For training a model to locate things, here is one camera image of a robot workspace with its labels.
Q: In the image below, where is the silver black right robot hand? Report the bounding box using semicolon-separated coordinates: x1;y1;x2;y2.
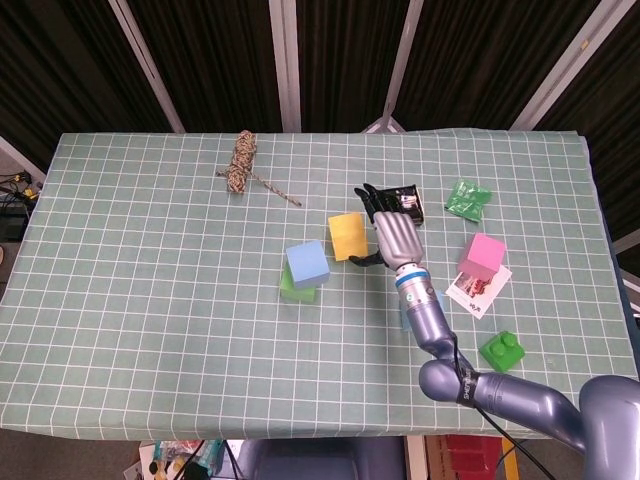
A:
348;182;424;270

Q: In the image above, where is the yellow foam cube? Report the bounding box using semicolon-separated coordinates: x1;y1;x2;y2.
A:
327;212;370;263

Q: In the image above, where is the blue foam cube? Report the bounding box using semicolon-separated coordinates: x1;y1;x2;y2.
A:
284;240;331;290
399;288;447;333

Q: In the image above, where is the pink foam cube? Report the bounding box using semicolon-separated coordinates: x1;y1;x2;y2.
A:
458;232;507;277

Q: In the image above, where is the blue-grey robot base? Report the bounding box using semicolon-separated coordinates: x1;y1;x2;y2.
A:
239;437;406;480

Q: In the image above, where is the black food tin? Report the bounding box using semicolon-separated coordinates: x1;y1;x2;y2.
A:
378;183;426;229

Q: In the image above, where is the green snack packet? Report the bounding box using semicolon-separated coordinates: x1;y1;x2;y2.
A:
443;178;494;224

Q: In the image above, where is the white photo postcard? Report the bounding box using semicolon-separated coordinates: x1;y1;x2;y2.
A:
444;263;514;321

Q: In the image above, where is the green foam cube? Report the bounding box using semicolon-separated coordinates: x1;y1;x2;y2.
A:
278;264;319;305

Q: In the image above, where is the green toy brick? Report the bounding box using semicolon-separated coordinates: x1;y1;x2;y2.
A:
478;330;526;375

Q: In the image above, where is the white table leg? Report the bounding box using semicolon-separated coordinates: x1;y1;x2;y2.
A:
403;435;427;480

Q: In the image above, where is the brown cardboard box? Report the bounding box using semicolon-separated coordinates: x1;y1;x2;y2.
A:
424;435;449;480

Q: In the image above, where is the red plastic box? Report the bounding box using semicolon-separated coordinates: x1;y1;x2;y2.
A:
444;434;502;480

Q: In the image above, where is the dark pleated curtain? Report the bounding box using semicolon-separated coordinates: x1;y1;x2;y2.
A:
0;0;640;241

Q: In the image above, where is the green checked tablecloth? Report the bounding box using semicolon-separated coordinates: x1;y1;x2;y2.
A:
0;130;640;443

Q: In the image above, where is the teal plastic packet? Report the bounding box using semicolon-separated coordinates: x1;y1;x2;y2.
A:
152;439;224;476

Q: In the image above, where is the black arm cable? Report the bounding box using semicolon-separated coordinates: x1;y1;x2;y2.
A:
451;336;544;480

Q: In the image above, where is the braided rope bundle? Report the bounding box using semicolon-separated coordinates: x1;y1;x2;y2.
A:
215;129;304;208

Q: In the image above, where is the white frame post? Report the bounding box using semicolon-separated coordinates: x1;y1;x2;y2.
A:
612;232;640;256
509;0;624;132
0;133;49;184
108;0;187;134
359;0;426;134
268;0;305;134

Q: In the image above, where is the yellow black cable bundle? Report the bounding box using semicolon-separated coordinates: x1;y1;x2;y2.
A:
0;169;42;202

